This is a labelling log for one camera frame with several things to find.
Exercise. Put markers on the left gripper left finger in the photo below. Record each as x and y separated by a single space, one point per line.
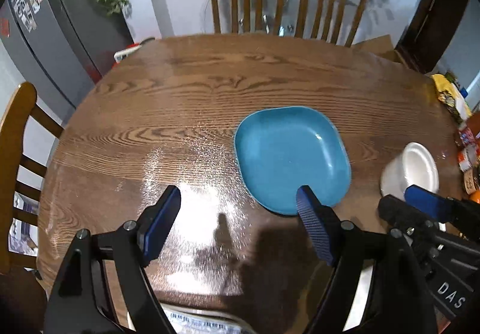
155 223

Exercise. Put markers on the yellow snack bag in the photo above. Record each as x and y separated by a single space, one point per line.
451 98

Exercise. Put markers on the grey refrigerator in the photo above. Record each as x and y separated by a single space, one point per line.
63 47

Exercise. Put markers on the small white ramekin bowl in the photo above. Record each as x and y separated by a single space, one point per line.
414 165

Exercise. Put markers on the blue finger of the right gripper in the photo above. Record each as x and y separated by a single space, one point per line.
435 206

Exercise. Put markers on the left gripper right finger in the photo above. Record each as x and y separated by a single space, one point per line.
320 222

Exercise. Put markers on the blue square plate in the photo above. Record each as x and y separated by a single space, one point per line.
280 149

